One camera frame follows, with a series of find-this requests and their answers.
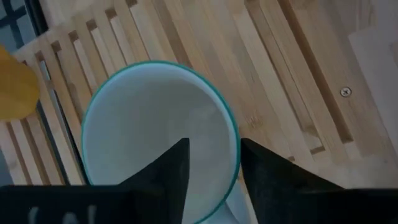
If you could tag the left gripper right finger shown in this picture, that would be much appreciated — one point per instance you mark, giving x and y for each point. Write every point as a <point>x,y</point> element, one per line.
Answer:
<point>311,202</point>

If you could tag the plain yellow mug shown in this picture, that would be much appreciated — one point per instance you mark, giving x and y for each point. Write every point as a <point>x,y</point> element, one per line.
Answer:
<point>15,87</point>

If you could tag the wooden slatted rack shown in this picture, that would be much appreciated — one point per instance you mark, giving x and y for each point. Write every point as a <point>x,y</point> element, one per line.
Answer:
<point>217,62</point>

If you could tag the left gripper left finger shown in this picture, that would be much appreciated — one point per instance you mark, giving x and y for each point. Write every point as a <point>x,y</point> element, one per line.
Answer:
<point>93,205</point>

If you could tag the white mug blue lattice pattern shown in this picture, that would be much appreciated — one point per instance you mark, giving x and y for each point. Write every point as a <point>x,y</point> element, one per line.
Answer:
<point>140,118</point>

